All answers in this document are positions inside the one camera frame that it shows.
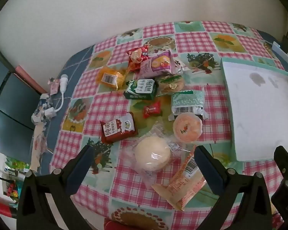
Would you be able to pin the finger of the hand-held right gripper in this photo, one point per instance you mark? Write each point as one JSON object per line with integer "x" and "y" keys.
{"x": 286, "y": 165}

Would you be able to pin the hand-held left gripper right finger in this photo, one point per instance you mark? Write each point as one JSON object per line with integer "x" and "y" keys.
{"x": 211, "y": 170}

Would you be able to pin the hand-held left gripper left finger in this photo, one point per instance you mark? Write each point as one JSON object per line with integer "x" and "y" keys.
{"x": 79, "y": 170}

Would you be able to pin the orange snack packet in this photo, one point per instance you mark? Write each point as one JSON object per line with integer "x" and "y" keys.
{"x": 180, "y": 186}

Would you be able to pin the orange jelly cup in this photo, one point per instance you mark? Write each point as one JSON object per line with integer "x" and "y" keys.
{"x": 187, "y": 128}

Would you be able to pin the red and white milk carton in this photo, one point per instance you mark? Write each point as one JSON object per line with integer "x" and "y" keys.
{"x": 118, "y": 128}

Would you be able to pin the white tray with green rim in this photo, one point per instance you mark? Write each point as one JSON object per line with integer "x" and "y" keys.
{"x": 259, "y": 115}

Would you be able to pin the white bun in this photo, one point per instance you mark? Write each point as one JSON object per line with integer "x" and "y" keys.
{"x": 152, "y": 154}

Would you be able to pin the green and white patterned packet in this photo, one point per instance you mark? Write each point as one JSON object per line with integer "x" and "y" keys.
{"x": 187, "y": 99}

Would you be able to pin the small red candy packet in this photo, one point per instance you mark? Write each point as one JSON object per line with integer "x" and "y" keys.
{"x": 151, "y": 109}

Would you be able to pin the white packet with brown writing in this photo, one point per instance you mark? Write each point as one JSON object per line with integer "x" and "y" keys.
{"x": 178, "y": 66}

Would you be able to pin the red snack packet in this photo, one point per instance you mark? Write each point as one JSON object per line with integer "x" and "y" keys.
{"x": 136, "y": 57}

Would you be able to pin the clear plastic wrapper strip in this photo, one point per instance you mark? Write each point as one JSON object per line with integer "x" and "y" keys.
{"x": 38, "y": 143}

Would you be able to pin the colourful plastic items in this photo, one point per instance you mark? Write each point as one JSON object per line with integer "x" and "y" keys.
{"x": 14, "y": 172}

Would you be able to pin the blue and white crumpled wrapper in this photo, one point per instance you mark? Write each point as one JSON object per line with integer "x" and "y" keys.
{"x": 42, "y": 107}

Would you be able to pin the small pink packet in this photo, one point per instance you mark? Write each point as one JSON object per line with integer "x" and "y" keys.
{"x": 53, "y": 87}

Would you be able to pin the dark glass cabinet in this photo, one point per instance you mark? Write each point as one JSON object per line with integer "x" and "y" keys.
{"x": 9, "y": 105}

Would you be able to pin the round cookie in clear wrap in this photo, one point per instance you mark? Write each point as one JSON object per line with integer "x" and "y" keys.
{"x": 170, "y": 83}

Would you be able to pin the yellow snack packet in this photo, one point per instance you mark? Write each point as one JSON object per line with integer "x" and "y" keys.
{"x": 117, "y": 76}

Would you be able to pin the green and white milk carton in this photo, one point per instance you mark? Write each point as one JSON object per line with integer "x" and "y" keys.
{"x": 140, "y": 88}

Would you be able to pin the white power strip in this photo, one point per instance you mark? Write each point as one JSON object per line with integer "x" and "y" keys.
{"x": 282, "y": 52}

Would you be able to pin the pink snack packet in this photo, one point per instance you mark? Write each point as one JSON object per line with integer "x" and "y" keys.
{"x": 158, "y": 63}

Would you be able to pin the black charger plug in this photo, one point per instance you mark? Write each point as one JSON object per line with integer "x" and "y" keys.
{"x": 287, "y": 43}

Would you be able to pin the pink checked cake-print tablecloth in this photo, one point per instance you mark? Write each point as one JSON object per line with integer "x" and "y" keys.
{"x": 206, "y": 40}

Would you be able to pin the pink wooden rail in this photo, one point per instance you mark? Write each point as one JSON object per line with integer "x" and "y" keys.
{"x": 31, "y": 80}

